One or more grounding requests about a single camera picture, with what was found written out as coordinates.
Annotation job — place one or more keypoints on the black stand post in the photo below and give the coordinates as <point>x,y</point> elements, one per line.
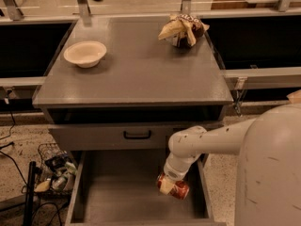
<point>29,195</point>

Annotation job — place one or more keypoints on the brown chip bag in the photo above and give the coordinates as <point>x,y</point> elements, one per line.
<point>183,29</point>

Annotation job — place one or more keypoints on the wire basket with items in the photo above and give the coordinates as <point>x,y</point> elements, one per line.
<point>57,173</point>

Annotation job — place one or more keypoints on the white paper bowl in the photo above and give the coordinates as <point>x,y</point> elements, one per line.
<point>85,54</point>

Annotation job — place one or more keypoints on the red coke can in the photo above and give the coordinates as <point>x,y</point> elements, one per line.
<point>180,189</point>

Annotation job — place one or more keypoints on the grey cabinet with counter top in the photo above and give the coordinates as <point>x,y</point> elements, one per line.
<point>140,79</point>

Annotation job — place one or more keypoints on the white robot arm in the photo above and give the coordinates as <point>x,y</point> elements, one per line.
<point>268,188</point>

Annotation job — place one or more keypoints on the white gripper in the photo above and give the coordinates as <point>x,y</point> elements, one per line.
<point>172,173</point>

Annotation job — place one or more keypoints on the grey top drawer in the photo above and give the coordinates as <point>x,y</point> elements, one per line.
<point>109,136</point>

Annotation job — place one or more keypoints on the black drawer handle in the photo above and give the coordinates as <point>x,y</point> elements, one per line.
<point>137,136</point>

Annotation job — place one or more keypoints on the grey open middle drawer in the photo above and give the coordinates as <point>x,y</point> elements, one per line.
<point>118,188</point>

